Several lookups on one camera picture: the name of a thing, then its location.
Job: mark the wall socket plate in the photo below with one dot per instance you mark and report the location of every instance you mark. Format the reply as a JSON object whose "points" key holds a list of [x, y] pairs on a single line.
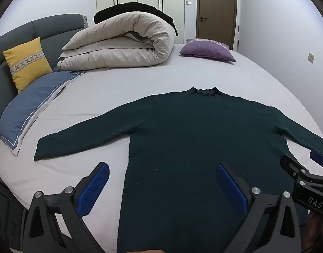
{"points": [[311, 57]]}

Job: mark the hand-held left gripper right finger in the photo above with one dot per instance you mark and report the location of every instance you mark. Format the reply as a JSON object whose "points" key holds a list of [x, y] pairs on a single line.
{"points": [[231, 187]]}

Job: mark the bed with white sheet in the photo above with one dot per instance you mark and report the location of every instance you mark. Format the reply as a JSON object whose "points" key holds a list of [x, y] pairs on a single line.
{"points": [[151, 79]]}

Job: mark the blue pillow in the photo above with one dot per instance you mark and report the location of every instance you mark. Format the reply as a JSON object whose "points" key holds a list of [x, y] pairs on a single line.
{"points": [[30, 102]]}

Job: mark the purple pillow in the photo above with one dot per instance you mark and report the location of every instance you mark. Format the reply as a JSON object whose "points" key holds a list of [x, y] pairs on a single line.
{"points": [[207, 51]]}

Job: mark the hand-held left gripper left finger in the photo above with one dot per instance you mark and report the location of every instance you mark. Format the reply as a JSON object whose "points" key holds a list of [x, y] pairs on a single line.
{"points": [[94, 189]]}

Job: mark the grey-blue padded headboard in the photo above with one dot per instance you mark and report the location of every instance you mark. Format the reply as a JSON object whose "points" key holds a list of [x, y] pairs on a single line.
{"points": [[14, 37]]}

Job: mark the dark green sweater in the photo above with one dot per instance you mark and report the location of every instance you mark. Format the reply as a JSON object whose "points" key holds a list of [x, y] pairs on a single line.
{"points": [[193, 137]]}

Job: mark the beige rolled duvet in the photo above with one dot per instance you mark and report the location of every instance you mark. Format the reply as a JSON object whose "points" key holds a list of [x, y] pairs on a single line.
{"points": [[111, 39]]}

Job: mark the brown door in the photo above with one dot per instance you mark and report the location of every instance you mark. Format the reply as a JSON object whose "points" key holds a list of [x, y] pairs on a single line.
{"points": [[216, 2]]}

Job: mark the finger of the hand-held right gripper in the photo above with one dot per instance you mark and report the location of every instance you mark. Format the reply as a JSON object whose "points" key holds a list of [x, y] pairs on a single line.
{"points": [[291, 166], [320, 159]]}

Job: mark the black cloth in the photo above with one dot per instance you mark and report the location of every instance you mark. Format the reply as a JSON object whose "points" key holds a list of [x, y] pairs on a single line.
{"points": [[135, 7]]}

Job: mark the yellow pillow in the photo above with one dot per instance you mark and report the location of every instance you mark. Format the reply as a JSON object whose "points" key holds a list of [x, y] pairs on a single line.
{"points": [[27, 63]]}

